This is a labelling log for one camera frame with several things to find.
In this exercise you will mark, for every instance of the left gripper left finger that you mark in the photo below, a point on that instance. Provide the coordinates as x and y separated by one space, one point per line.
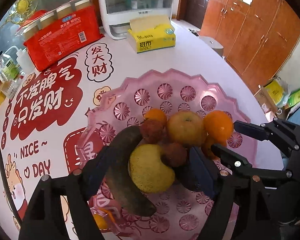
93 173

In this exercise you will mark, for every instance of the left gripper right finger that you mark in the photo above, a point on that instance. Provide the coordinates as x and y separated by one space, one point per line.
206 173

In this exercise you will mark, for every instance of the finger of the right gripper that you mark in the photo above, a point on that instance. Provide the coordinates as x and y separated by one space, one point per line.
238 164
251 130

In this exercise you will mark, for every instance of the dark avocado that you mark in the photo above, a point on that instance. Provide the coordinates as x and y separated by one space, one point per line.
186 177

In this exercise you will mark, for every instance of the dark overripe banana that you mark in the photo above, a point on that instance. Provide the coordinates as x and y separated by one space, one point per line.
124 191

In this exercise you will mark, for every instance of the mandarin orange with stem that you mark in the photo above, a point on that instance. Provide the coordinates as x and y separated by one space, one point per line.
218 125

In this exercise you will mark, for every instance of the red lychee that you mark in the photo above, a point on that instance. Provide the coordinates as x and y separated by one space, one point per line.
173 154
152 131

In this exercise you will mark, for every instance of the small orange label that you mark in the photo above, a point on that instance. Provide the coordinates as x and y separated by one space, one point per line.
101 221

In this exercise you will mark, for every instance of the red apple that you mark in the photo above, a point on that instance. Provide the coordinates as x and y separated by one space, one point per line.
186 128

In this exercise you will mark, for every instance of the yellow pear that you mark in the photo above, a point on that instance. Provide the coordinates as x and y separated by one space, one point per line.
148 172

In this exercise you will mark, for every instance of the cardboard box on floor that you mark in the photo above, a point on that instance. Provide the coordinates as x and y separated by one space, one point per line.
273 96

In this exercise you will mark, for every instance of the printed pink tablecloth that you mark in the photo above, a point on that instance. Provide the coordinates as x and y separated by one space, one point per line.
83 101

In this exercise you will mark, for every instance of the white round stool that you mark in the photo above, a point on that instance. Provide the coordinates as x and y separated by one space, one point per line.
213 44

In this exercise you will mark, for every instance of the drinking glass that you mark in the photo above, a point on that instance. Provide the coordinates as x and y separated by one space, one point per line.
10 87

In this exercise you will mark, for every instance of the white squeeze bottle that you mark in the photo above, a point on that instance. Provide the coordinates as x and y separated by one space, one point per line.
23 58

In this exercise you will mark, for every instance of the clear plastic bottle green label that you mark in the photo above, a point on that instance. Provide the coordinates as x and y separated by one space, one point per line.
8 68

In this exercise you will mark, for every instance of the red paper cup package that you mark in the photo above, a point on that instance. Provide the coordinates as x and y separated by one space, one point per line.
57 33

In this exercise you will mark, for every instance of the yellow tissue box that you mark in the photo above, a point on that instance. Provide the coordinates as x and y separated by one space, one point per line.
151 33

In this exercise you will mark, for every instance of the white countertop appliance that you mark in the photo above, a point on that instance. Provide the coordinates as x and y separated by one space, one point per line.
116 14

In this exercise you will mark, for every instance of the wooden cabinet wall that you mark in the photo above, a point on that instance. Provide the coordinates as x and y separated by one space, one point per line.
257 38

